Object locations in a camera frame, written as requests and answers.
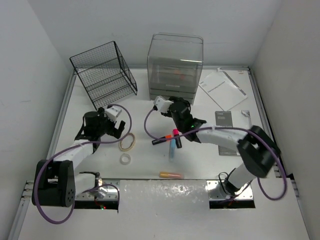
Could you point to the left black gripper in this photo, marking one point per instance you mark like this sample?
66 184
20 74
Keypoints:
113 131

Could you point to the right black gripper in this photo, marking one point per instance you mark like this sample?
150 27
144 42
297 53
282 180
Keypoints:
174 98

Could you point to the beige masking tape roll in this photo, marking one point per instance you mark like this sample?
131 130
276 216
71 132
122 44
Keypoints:
127 143

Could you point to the clear tape roll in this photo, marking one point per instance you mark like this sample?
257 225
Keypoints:
125 159

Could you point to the pink highlighter black body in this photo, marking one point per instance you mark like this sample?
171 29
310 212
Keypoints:
178 142

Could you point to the orange highlighter black body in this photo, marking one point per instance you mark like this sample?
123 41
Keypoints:
160 140

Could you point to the light blue tube case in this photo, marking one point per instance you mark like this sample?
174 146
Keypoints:
172 147

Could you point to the clear plastic drawer cabinet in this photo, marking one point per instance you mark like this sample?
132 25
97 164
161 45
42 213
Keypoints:
174 65

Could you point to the orange glue tube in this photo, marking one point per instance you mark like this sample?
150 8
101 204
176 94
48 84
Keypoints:
170 175

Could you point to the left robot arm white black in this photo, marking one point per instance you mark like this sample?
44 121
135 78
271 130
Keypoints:
56 178

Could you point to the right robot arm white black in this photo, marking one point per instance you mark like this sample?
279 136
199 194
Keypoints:
257 151

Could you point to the white instruction sheet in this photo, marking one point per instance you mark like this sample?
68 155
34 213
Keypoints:
222 90

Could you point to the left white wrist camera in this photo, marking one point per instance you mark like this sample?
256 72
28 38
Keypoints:
113 113

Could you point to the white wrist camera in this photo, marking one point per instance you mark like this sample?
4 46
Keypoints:
113 113
161 105

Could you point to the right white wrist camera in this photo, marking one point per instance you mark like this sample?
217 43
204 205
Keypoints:
161 105

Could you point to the black wire mesh rack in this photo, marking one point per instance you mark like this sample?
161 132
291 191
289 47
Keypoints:
104 74

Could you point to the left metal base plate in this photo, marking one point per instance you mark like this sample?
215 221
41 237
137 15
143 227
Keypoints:
102 190

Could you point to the metal base plate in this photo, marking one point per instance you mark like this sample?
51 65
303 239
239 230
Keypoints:
102 190
218 191

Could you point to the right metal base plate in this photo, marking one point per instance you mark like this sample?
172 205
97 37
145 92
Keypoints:
218 191

